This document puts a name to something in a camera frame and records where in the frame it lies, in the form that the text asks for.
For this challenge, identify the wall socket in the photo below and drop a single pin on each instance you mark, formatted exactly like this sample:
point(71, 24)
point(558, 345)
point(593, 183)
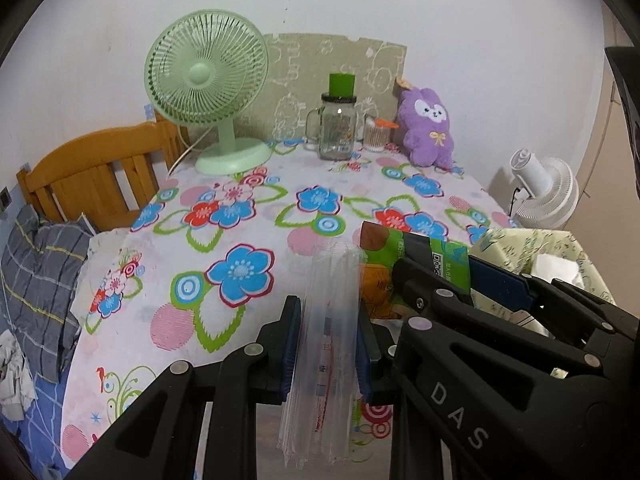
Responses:
point(5, 199)

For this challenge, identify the clear plastic bag pack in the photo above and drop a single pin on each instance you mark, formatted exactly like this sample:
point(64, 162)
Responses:
point(315, 423)

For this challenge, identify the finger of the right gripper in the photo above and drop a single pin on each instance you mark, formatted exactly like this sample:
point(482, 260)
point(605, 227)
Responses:
point(426, 293)
point(498, 284)

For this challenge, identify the green orange tissue pack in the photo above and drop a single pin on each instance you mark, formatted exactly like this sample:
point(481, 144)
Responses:
point(382, 247)

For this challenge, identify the green patterned board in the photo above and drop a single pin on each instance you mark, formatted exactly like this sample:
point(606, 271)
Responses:
point(300, 66)

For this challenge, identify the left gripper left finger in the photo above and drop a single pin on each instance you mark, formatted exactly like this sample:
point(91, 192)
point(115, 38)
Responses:
point(200, 418)

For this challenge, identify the floral tablecloth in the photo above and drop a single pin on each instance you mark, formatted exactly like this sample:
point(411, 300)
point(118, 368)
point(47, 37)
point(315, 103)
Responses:
point(211, 259)

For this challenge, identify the green cup on jar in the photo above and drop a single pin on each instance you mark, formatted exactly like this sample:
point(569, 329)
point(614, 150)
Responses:
point(342, 85)

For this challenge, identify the glass mason jar mug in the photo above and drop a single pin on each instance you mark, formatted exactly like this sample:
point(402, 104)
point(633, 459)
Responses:
point(331, 127)

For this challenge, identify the white crumpled clothing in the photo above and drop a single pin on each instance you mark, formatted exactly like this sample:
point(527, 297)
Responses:
point(17, 388)

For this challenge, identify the white standing fan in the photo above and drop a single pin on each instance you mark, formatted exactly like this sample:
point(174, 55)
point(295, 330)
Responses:
point(537, 193)

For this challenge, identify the cotton swab container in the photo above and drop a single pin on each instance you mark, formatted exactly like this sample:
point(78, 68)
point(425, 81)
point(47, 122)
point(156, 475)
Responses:
point(377, 133)

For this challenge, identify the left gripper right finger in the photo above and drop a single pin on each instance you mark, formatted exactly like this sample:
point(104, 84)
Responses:
point(377, 381)

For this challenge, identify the wooden bed headboard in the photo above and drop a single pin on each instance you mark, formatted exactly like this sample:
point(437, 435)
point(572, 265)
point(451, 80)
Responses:
point(106, 175)

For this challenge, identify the yellow patterned storage box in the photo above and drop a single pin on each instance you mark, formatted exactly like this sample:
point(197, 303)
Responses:
point(515, 249)

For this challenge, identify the grey plaid pillow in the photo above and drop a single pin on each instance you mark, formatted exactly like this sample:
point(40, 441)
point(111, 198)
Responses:
point(40, 267)

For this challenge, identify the beige door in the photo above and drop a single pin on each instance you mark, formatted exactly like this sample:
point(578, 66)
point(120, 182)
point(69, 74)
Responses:
point(606, 219)

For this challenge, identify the green desk fan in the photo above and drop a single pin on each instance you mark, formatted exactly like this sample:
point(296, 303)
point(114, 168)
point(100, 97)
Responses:
point(202, 71)

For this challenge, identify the purple plush bunny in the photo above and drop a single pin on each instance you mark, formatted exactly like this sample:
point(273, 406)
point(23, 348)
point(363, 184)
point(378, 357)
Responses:
point(425, 126)

